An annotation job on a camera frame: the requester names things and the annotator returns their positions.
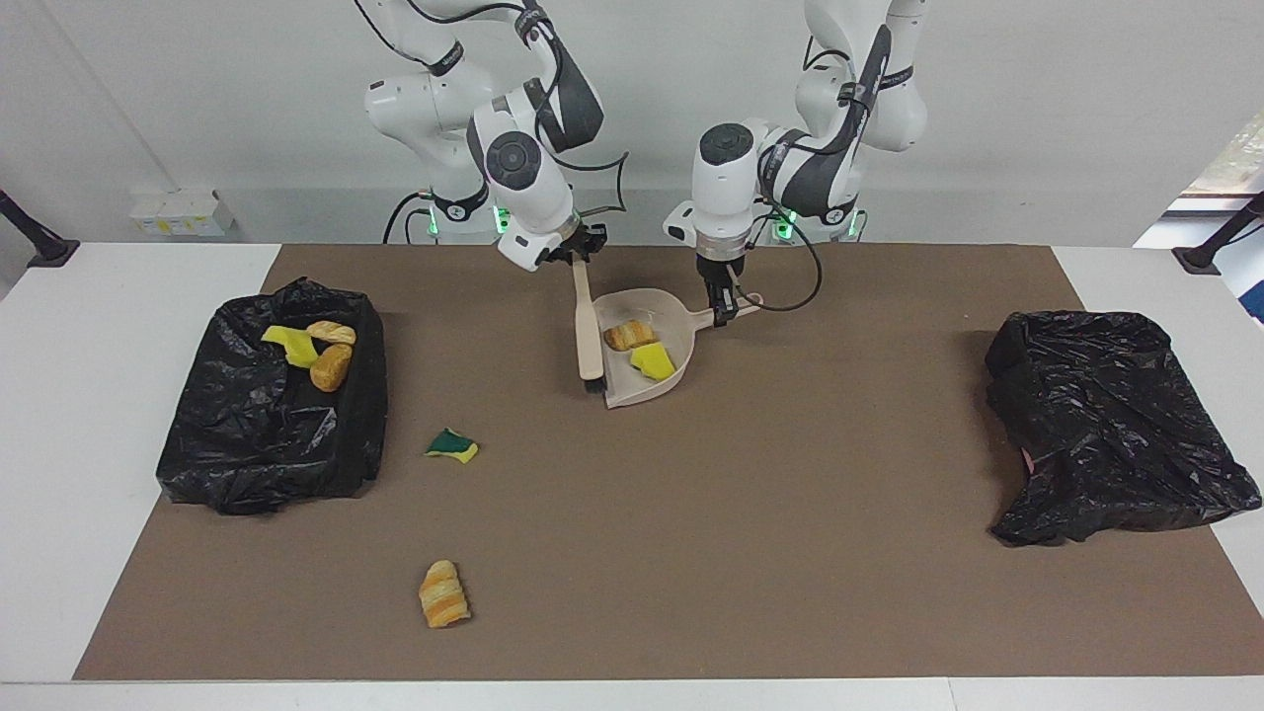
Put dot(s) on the white wall socket strip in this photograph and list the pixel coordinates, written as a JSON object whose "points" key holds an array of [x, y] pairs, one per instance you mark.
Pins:
{"points": [[183, 209]]}

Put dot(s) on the left black garbage bag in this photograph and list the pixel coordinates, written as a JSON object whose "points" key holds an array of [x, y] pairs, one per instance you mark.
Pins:
{"points": [[267, 444]]}

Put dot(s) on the bright window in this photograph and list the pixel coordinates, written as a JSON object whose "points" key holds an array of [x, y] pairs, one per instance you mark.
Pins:
{"points": [[1239, 163]]}

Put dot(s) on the striped orange croissant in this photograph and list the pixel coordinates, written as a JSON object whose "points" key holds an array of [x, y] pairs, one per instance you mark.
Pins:
{"points": [[444, 595]]}

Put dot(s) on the beige plastic dustpan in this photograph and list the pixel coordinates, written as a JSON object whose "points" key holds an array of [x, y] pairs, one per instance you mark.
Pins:
{"points": [[671, 306]]}

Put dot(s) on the beige hand brush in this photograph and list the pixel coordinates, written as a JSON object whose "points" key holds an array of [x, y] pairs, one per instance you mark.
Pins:
{"points": [[588, 336]]}

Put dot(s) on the curved yellow sponge piece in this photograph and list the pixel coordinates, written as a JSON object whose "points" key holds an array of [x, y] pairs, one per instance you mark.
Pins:
{"points": [[294, 346]]}

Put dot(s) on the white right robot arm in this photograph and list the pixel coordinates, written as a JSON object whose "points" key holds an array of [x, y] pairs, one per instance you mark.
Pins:
{"points": [[523, 197]]}

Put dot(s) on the black bag over pink bin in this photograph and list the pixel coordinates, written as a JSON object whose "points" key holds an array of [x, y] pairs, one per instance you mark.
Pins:
{"points": [[1106, 425]]}

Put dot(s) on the pale oval bread piece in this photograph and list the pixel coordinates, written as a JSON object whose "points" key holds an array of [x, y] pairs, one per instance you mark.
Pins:
{"points": [[333, 332]]}

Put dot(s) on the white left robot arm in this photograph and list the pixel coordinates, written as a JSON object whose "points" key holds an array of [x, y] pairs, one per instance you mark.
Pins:
{"points": [[726, 197]]}

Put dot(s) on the brown table mat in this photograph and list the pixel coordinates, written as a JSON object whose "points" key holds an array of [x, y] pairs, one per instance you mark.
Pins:
{"points": [[889, 592]]}

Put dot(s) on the green and yellow sponge piece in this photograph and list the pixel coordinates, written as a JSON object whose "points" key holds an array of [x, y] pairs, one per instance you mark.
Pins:
{"points": [[454, 447]]}

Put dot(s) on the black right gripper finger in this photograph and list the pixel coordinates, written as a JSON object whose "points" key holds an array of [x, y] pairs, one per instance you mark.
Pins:
{"points": [[595, 237]]}

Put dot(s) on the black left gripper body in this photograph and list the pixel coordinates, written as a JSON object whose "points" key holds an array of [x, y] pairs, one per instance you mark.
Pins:
{"points": [[717, 272]]}

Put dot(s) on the black clamp stand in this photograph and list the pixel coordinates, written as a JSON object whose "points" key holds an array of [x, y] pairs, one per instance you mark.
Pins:
{"points": [[1200, 259], [49, 252]]}

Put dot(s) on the brown bread roll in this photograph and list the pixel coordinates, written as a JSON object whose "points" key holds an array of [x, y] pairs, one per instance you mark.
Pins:
{"points": [[331, 367]]}

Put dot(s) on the pale jagged bread chunk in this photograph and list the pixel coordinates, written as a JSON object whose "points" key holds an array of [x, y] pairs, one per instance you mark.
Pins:
{"points": [[632, 336]]}

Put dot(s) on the pink plastic bin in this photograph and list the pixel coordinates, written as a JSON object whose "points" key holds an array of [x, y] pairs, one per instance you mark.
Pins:
{"points": [[1029, 460]]}

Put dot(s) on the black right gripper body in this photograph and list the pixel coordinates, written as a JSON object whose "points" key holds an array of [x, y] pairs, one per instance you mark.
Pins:
{"points": [[577, 249]]}

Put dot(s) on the yellow sponge block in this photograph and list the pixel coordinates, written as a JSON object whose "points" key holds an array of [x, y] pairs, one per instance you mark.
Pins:
{"points": [[654, 362]]}

